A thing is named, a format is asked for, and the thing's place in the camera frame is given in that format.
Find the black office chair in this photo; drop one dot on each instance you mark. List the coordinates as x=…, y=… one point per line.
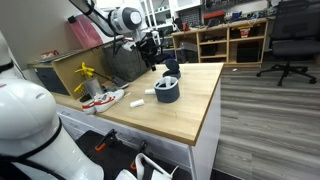
x=295, y=33

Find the black orange clamp left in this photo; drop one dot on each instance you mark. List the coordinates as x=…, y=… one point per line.
x=111, y=135

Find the yellow handled clamps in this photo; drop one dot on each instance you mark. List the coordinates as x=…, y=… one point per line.
x=85, y=71

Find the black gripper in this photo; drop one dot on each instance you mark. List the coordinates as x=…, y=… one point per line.
x=148, y=50

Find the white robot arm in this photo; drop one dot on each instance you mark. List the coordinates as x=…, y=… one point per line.
x=129, y=17

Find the wooden shelf unit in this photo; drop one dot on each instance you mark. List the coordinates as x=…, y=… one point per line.
x=236, y=44

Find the white cylinder roll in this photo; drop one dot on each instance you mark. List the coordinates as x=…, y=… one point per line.
x=137, y=103
x=149, y=92
x=167, y=81

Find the dark grey fabric bin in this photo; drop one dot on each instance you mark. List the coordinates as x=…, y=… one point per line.
x=127, y=65

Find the white red sneaker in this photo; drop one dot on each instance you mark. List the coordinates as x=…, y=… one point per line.
x=93, y=105
x=102, y=102

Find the left white red sneaker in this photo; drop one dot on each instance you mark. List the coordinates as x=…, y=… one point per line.
x=93, y=105

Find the blue and white round container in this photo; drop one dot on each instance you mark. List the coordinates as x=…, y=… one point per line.
x=164, y=94

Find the silver metal cylinder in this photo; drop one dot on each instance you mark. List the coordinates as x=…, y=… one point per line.
x=93, y=87

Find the large cardboard box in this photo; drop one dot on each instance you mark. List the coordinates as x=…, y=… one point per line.
x=61, y=75

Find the right white red sneaker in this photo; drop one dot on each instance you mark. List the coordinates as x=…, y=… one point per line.
x=102, y=102

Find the black orange clamp right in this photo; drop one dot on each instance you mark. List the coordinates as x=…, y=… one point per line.
x=143, y=145

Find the black orange clamp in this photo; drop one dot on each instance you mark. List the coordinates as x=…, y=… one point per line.
x=143, y=145
x=111, y=135

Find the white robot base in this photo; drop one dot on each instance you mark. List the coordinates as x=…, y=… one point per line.
x=32, y=136

